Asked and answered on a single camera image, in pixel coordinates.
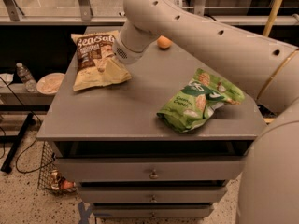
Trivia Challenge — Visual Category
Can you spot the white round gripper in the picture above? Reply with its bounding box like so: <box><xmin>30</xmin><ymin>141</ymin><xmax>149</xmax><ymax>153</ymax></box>
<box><xmin>112</xmin><ymin>35</ymin><xmax>144</xmax><ymax>64</ymax></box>

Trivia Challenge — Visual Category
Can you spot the brown sea salt chip bag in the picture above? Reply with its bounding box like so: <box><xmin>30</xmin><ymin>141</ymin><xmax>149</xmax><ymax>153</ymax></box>
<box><xmin>71</xmin><ymin>30</ymin><xmax>132</xmax><ymax>91</ymax></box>

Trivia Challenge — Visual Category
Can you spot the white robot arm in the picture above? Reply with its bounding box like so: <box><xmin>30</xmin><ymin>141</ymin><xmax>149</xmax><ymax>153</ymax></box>
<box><xmin>113</xmin><ymin>0</ymin><xmax>299</xmax><ymax>224</ymax></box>

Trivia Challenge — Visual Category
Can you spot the green coconut crunch snack bag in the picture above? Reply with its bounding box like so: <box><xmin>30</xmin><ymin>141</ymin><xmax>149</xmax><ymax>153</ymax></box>
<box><xmin>157</xmin><ymin>68</ymin><xmax>245</xmax><ymax>133</ymax></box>

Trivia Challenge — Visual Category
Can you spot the orange fruit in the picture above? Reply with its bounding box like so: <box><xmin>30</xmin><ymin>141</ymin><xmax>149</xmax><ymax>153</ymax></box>
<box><xmin>157</xmin><ymin>35</ymin><xmax>172</xmax><ymax>49</ymax></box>

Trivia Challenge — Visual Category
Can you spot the grey drawer cabinet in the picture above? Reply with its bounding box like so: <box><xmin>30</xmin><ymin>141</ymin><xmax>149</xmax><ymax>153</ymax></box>
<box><xmin>37</xmin><ymin>45</ymin><xmax>265</xmax><ymax>208</ymax></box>

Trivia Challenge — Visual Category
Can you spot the clear plastic water bottle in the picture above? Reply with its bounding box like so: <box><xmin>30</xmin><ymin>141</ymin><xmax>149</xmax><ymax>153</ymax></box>
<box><xmin>16</xmin><ymin>63</ymin><xmax>37</xmax><ymax>92</ymax></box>

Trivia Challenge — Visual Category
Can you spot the metal railing with posts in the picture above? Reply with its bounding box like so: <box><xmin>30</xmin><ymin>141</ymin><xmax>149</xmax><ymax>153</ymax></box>
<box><xmin>0</xmin><ymin>0</ymin><xmax>299</xmax><ymax>26</ymax></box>

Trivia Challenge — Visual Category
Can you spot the top grey drawer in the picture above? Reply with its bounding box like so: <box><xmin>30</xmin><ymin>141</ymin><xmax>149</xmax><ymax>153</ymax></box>
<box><xmin>55</xmin><ymin>156</ymin><xmax>245</xmax><ymax>182</ymax></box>

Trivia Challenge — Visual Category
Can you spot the grey drawer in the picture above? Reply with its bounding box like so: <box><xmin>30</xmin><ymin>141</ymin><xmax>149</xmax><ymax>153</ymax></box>
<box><xmin>92</xmin><ymin>204</ymin><xmax>213</xmax><ymax>218</ymax></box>
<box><xmin>78</xmin><ymin>187</ymin><xmax>227</xmax><ymax>204</ymax></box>
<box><xmin>55</xmin><ymin>156</ymin><xmax>245</xmax><ymax>182</ymax></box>

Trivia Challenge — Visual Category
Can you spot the middle grey drawer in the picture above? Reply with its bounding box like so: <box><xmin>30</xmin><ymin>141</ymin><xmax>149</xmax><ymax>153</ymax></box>
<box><xmin>78</xmin><ymin>187</ymin><xmax>227</xmax><ymax>204</ymax></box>

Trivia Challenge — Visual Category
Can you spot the bottom grey drawer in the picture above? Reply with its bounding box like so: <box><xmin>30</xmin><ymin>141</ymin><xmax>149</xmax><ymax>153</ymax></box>
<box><xmin>92</xmin><ymin>204</ymin><xmax>213</xmax><ymax>218</ymax></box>

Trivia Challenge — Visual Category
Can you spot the black cable on floor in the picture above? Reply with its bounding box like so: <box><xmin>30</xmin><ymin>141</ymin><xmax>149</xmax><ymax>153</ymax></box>
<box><xmin>0</xmin><ymin>77</ymin><xmax>56</xmax><ymax>175</ymax></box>

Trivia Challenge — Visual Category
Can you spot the black wire basket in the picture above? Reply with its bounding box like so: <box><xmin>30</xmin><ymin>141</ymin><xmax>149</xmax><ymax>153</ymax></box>
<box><xmin>37</xmin><ymin>143</ymin><xmax>77</xmax><ymax>195</ymax></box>

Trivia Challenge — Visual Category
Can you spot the yellow ladder frame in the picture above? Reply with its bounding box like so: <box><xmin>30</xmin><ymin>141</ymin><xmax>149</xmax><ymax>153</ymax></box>
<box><xmin>263</xmin><ymin>0</ymin><xmax>283</xmax><ymax>37</ymax></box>

